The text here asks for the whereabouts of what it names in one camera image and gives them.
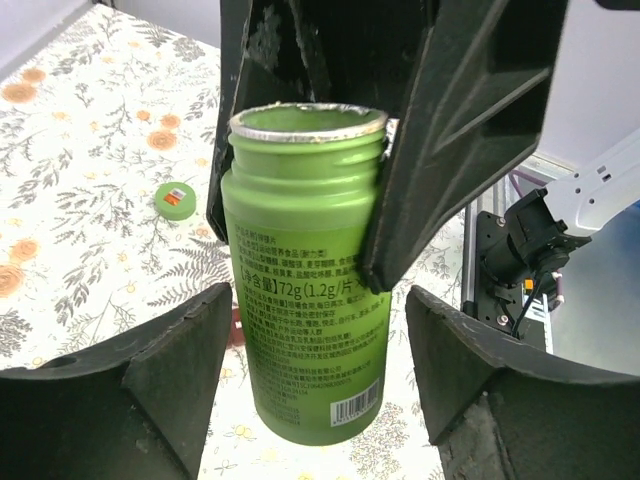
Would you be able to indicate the green bottle cap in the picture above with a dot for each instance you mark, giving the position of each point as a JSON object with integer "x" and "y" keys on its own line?
{"x": 175, "y": 201}

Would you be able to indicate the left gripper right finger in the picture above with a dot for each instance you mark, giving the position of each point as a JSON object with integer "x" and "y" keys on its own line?
{"x": 500, "y": 409}

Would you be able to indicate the floral table mat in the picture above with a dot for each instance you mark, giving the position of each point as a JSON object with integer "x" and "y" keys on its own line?
{"x": 91, "y": 126}

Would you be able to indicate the green pill bottle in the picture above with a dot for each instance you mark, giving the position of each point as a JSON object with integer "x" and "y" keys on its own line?
{"x": 297, "y": 200}

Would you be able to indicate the red pill organizer box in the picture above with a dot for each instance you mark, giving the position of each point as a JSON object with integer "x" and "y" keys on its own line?
{"x": 236, "y": 334}

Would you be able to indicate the aluminium frame rail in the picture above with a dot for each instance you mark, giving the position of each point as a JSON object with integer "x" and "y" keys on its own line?
{"x": 483, "y": 227}

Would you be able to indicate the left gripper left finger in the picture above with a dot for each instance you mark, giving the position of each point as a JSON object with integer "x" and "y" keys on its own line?
{"x": 135, "y": 406}

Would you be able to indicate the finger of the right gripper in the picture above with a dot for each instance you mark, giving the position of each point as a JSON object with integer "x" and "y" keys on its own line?
{"x": 357, "y": 52}
{"x": 474, "y": 109}

